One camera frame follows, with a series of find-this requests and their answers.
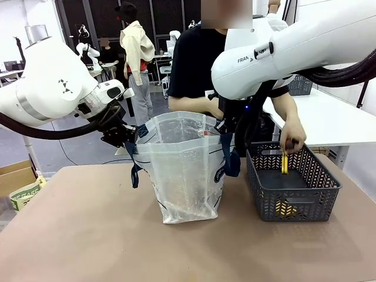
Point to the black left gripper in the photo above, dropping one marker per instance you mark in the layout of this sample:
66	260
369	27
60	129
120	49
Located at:
113	129

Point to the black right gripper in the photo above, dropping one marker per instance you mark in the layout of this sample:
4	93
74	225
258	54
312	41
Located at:
232	113

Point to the yellow banana bunch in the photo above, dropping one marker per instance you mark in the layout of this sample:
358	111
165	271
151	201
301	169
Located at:
285	164

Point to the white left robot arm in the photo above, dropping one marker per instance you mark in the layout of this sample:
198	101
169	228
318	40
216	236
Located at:
53	85

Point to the small white robot arm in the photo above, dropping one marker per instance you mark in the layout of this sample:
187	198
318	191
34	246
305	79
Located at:
192	23

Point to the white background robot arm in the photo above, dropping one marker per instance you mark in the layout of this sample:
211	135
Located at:
89	54
174	39

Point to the person's left forearm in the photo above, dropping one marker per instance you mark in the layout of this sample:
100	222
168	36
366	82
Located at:
289	111

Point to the person's right forearm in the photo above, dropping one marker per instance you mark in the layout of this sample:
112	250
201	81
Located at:
191	105

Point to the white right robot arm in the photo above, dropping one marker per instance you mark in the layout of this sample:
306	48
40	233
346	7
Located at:
293	53

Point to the person's left hand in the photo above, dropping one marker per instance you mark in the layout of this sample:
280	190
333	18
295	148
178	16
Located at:
293	135

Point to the white computer tower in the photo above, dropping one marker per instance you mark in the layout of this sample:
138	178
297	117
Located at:
165	86

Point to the person in black t-shirt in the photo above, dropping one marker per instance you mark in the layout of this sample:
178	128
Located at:
194	64

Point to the small green top table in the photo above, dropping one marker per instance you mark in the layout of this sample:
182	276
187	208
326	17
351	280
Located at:
165	69

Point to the mannequin beige jacket grey pants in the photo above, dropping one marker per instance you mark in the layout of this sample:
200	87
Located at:
136	58

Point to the seated person black shirt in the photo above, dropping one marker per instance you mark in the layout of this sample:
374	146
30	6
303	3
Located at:
108	58

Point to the white side table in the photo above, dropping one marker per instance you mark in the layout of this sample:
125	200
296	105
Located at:
323	120

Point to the green white paper sack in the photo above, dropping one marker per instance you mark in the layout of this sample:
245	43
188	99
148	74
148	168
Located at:
26	194

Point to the brown cardboard box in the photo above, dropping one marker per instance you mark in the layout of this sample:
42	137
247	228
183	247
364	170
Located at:
16	176

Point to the mannequin white shirt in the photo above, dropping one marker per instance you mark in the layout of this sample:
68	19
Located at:
274	6

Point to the grey light panel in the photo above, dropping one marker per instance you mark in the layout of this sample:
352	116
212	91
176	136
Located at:
36	33

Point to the black monitor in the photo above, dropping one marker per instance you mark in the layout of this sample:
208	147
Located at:
10	65

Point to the black tripod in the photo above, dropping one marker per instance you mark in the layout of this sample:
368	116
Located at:
20	48

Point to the black slanted pole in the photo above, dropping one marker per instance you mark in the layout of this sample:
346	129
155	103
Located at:
362	92

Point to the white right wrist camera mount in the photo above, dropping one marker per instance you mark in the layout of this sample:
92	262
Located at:
212	95

